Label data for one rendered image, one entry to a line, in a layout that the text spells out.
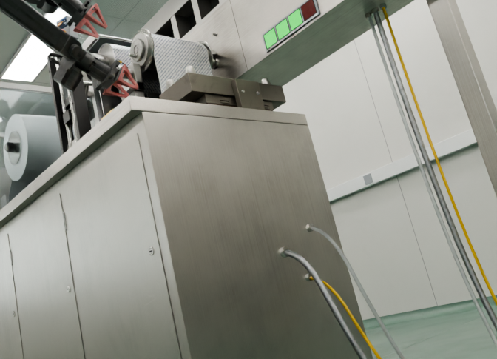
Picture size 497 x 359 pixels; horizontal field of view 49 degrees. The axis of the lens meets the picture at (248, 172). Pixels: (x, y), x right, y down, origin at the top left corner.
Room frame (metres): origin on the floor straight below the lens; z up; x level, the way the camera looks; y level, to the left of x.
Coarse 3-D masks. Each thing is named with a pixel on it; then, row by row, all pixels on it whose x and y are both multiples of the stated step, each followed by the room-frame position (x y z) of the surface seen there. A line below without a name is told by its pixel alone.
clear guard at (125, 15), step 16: (80, 0) 2.17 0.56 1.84; (96, 0) 2.15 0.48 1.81; (112, 0) 2.13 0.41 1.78; (128, 0) 2.12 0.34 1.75; (144, 0) 2.10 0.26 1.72; (160, 0) 2.08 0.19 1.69; (48, 16) 2.29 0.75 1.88; (96, 16) 2.23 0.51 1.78; (112, 16) 2.21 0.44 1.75; (128, 16) 2.20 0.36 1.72; (144, 16) 2.18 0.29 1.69; (112, 32) 2.30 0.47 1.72; (128, 32) 2.28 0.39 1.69
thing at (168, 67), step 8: (160, 56) 1.65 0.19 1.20; (168, 56) 1.67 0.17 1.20; (160, 64) 1.64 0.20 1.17; (168, 64) 1.67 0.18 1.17; (176, 64) 1.69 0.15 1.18; (184, 64) 1.71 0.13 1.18; (192, 64) 1.74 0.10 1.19; (200, 64) 1.77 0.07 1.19; (208, 64) 1.79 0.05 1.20; (160, 72) 1.64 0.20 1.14; (168, 72) 1.66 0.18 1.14; (176, 72) 1.69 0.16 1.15; (184, 72) 1.71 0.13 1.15; (200, 72) 1.76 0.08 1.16; (208, 72) 1.78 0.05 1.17; (160, 80) 1.64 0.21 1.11; (176, 80) 1.68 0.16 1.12; (160, 88) 1.64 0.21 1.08
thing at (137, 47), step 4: (136, 40) 1.65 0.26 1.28; (140, 40) 1.64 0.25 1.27; (132, 44) 1.67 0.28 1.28; (136, 44) 1.65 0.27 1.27; (140, 44) 1.64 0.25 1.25; (144, 44) 1.64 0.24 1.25; (132, 48) 1.67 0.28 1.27; (136, 48) 1.66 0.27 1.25; (140, 48) 1.64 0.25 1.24; (144, 48) 1.64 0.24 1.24; (132, 52) 1.68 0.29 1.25; (136, 52) 1.66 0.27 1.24; (140, 52) 1.65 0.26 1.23; (144, 52) 1.65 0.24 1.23; (140, 56) 1.65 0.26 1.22; (136, 60) 1.67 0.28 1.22; (140, 60) 1.67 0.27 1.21
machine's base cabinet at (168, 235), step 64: (128, 128) 1.31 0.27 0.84; (192, 128) 1.36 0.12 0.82; (256, 128) 1.53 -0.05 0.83; (64, 192) 1.61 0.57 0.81; (128, 192) 1.35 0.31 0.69; (192, 192) 1.33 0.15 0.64; (256, 192) 1.49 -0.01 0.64; (320, 192) 1.68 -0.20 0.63; (0, 256) 2.06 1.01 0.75; (64, 256) 1.66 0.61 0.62; (128, 256) 1.39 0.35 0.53; (192, 256) 1.30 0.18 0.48; (256, 256) 1.45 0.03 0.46; (320, 256) 1.62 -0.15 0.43; (0, 320) 2.13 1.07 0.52; (64, 320) 1.71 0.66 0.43; (128, 320) 1.43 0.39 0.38; (192, 320) 1.28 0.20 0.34; (256, 320) 1.41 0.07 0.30; (320, 320) 1.57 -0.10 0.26
